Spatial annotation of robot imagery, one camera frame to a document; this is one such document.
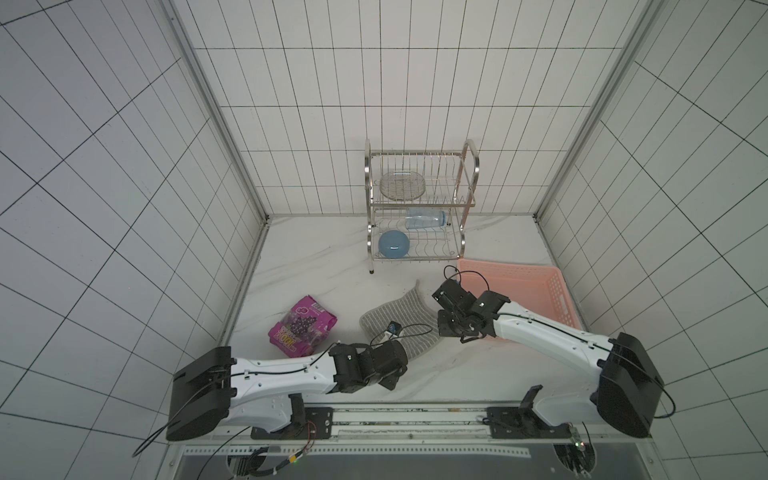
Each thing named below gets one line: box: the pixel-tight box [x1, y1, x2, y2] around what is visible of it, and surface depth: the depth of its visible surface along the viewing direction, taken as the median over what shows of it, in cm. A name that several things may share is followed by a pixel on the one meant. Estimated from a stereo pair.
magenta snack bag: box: [268, 295, 338, 358], surface depth 86 cm
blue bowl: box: [378, 230, 410, 259], surface depth 105 cm
